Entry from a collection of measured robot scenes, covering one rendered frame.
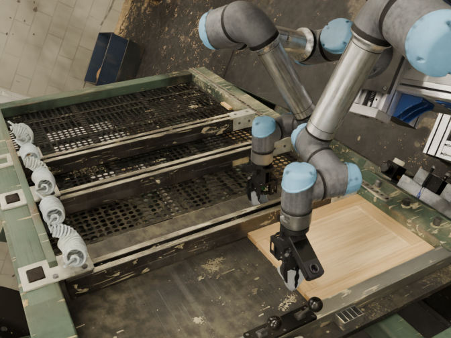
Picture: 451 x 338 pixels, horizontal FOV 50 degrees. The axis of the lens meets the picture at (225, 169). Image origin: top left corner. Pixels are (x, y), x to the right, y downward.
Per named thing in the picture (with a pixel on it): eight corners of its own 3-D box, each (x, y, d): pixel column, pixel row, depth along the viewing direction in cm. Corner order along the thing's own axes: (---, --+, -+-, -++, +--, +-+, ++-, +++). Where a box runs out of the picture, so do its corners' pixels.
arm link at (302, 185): (326, 172, 107) (292, 180, 104) (321, 212, 113) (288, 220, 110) (309, 156, 113) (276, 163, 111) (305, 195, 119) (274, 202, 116)
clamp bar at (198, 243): (359, 200, 181) (369, 143, 169) (31, 319, 132) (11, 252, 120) (341, 187, 189) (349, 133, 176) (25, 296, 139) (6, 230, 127)
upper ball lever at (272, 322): (269, 339, 122) (287, 325, 111) (256, 345, 121) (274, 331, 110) (262, 324, 124) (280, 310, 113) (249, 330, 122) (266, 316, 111)
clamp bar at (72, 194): (293, 153, 213) (296, 102, 201) (9, 235, 164) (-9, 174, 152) (280, 143, 221) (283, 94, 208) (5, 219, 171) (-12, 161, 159)
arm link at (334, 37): (370, 62, 160) (345, 46, 152) (337, 67, 171) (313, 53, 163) (375, 28, 162) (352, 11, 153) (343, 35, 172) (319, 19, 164)
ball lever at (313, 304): (307, 321, 127) (328, 306, 116) (295, 326, 126) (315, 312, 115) (300, 308, 129) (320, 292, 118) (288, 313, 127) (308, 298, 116)
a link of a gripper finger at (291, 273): (282, 279, 130) (284, 253, 125) (295, 293, 125) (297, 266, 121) (272, 283, 129) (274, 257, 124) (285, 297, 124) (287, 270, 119)
